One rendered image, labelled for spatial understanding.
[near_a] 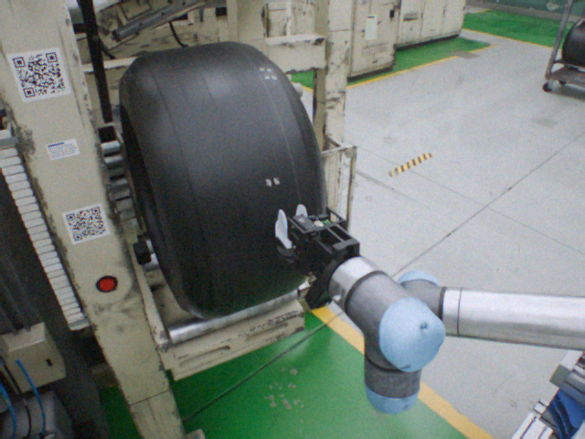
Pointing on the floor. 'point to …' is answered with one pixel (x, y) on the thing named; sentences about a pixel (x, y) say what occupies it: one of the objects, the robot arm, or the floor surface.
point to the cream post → (83, 128)
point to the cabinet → (373, 37)
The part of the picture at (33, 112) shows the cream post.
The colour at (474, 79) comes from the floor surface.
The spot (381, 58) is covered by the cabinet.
